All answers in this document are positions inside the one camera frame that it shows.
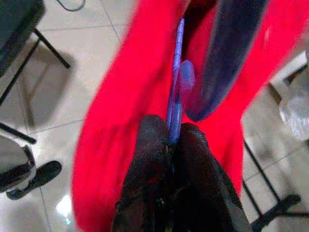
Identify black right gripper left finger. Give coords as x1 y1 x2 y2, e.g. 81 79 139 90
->
115 115 174 232

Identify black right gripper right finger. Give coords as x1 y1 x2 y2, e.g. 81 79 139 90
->
172 122 253 232

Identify red jacket white stripes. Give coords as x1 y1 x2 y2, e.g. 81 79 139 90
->
72 0 309 232

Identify purple plastic hanger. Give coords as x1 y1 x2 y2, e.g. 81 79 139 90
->
166 18 196 145

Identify white plastic bag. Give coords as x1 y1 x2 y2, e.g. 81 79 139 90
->
279 79 309 144

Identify black chair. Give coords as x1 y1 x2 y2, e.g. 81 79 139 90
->
0 0 71 145

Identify black metal frame leg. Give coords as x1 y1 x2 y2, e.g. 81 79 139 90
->
241 140 309 232

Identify black floor cable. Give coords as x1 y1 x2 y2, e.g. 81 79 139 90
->
56 0 85 12

